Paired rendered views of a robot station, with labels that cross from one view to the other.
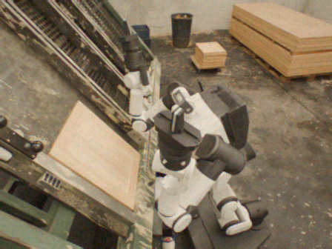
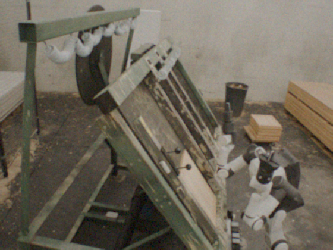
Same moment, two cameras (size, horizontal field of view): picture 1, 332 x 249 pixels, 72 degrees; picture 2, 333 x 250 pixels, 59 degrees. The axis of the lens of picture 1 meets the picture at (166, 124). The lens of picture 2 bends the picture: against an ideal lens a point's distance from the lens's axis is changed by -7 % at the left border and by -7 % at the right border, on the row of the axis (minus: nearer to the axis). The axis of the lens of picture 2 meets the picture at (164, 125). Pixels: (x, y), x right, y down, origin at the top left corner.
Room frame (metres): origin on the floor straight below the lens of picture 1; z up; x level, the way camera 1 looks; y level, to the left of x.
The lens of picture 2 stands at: (-1.05, 0.37, 2.34)
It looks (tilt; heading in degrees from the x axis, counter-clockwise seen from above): 23 degrees down; 7
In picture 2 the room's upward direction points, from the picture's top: 4 degrees clockwise
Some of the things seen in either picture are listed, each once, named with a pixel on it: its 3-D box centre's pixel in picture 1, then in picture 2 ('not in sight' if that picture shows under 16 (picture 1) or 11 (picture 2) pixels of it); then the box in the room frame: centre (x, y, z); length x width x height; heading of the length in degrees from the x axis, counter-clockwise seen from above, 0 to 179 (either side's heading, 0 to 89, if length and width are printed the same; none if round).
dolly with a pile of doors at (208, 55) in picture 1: (207, 56); (261, 129); (4.19, -0.77, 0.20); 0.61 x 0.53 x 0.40; 11
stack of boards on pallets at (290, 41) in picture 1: (277, 36); (332, 117); (4.79, -2.29, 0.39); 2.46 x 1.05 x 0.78; 11
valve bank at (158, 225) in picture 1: (165, 201); (232, 236); (0.78, 0.01, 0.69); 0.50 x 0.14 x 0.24; 0
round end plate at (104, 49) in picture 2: not in sight; (99, 56); (1.28, 1.21, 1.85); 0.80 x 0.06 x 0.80; 0
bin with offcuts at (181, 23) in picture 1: (181, 30); (235, 99); (5.42, -0.34, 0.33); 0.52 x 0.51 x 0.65; 11
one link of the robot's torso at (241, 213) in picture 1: (233, 217); not in sight; (0.90, -0.51, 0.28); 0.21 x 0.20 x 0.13; 107
